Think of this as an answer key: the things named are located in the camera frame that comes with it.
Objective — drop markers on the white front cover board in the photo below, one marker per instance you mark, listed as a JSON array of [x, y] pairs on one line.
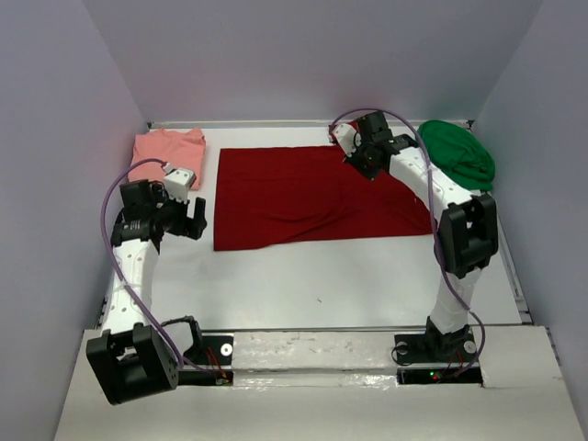
[[340, 386]]

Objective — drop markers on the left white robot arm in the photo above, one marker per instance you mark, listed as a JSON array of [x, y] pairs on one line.
[[134, 356]]

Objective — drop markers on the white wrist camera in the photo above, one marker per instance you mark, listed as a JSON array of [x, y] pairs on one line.
[[178, 183], [347, 137]]

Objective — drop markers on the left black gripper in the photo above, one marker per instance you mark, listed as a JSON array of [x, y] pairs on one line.
[[191, 227]]

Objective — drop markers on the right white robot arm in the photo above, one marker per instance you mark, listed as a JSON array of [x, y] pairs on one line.
[[464, 227]]

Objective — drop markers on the red t shirt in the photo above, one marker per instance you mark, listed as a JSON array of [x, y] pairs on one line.
[[278, 195]]

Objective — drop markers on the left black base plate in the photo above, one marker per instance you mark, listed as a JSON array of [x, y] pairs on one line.
[[209, 365]]

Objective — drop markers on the aluminium table frame rail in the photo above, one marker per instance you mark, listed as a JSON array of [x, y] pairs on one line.
[[239, 124]]

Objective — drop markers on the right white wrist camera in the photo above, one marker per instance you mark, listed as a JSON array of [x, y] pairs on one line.
[[347, 137]]

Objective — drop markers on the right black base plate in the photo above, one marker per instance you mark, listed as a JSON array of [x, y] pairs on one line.
[[418, 365]]

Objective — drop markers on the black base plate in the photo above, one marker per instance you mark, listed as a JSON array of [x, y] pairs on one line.
[[209, 365], [418, 365]]

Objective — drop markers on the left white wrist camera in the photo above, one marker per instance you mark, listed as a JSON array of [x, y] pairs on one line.
[[178, 183]]

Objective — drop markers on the folded pink t shirt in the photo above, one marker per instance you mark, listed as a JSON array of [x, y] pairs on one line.
[[180, 149]]

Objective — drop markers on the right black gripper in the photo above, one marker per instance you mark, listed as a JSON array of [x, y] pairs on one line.
[[370, 174]]

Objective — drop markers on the green t shirt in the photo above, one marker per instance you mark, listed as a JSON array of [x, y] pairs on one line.
[[459, 154]]

